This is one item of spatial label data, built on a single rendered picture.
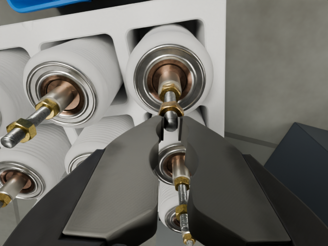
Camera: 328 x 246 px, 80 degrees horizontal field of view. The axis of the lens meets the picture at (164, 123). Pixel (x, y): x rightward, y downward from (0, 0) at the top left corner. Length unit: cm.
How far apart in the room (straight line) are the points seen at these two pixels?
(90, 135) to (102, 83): 9
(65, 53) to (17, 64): 11
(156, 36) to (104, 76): 7
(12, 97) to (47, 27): 10
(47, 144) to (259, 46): 45
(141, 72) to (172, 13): 10
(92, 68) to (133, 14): 9
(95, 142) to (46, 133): 11
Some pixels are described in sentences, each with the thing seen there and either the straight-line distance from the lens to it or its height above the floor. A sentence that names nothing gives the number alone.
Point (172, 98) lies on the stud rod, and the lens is 16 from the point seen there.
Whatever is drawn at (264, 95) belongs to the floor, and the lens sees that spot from 55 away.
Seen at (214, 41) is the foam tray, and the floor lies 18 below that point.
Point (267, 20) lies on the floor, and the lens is 50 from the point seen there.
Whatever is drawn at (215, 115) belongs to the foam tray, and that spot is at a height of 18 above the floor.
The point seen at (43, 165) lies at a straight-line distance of 33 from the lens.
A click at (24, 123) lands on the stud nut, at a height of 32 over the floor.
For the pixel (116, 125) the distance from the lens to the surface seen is 32.
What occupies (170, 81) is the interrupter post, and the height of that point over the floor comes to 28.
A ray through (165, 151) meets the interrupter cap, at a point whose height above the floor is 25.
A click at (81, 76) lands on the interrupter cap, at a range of 23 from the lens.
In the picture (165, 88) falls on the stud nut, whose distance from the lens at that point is 17.
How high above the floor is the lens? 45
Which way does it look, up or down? 60 degrees down
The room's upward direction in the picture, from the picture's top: 178 degrees counter-clockwise
